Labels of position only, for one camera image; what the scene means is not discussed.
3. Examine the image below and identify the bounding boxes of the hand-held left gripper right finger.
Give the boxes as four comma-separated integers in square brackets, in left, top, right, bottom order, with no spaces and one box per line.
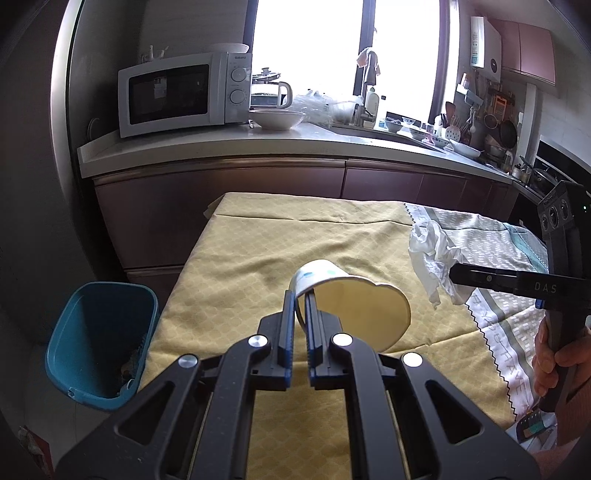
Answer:
[305,291,541,480]

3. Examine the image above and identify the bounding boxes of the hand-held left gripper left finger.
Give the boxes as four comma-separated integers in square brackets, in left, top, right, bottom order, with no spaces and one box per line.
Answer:
[54,288,296,480]

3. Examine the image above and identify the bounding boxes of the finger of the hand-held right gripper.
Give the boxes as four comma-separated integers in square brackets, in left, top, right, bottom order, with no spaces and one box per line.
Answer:
[449,262,520,294]

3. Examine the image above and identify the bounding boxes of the white tissue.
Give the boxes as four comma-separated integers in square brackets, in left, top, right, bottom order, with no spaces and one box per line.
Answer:
[409,220,476,308]

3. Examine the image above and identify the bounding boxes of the white paper cup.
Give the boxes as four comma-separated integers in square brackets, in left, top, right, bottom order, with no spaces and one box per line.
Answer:
[289,259,411,352]

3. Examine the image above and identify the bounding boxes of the blue plastic trash bin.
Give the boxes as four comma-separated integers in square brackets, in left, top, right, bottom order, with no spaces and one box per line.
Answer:
[45,281,159,412]

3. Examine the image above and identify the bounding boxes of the person's right forearm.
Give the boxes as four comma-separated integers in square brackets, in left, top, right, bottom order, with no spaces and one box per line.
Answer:
[556,383,591,446]

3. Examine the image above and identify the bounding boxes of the person's right hand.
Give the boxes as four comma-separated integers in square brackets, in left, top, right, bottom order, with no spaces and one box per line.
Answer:
[533,323,591,393]

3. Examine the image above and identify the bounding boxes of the yellow patterned tablecloth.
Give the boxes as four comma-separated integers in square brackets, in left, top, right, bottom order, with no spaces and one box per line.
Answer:
[139,191,555,480]

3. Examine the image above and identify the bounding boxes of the utensil holder with spatulas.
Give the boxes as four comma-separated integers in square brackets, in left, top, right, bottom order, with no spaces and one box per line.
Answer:
[441,102,476,145]

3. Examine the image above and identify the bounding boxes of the brown base cabinets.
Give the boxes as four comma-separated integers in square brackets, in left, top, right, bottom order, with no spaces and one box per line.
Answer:
[92,157,522,296]

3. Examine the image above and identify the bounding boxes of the kitchen sink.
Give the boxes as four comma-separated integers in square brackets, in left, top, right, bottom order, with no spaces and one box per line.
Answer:
[332,124,444,148]

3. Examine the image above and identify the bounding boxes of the white kitchen counter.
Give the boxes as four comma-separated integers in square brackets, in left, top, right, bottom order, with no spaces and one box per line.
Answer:
[77,121,546,185]

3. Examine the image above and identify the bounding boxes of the white water heater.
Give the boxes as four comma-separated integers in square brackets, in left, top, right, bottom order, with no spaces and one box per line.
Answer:
[470,16,502,85]

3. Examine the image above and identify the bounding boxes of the white ceramic bowl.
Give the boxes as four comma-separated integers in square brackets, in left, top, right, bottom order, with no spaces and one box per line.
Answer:
[248,109,305,131]

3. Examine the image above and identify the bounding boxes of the pile of clear plastic bags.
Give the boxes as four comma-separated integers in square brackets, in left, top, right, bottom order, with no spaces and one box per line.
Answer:
[293,90,365,125]

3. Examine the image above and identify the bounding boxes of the pink dishcloth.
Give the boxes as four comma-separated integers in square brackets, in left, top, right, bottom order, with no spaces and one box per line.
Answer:
[356,47,383,77]

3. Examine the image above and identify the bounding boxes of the red printed packet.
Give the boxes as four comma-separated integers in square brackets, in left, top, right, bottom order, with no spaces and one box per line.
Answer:
[18,425,51,467]

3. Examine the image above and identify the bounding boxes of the glass kettle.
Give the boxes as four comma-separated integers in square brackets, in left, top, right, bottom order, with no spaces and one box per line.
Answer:
[250,67,294,112]

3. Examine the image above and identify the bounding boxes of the white microwave oven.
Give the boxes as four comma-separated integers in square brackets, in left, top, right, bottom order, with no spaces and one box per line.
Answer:
[117,51,254,138]

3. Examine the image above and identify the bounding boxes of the kitchen window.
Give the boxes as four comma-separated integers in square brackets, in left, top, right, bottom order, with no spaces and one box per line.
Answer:
[240,0,455,125]

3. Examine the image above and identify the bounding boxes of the silver refrigerator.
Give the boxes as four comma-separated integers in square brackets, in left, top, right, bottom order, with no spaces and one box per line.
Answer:
[0,0,121,324]

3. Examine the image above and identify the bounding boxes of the wide white bowl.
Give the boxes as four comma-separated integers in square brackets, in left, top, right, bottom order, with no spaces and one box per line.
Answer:
[206,42,250,55]

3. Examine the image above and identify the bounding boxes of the blue wall rack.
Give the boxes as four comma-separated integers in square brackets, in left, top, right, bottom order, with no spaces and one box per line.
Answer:
[456,74,485,104]

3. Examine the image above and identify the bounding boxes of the pink wall cabinet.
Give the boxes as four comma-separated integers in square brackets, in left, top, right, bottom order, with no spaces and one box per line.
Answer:
[489,18,557,86]

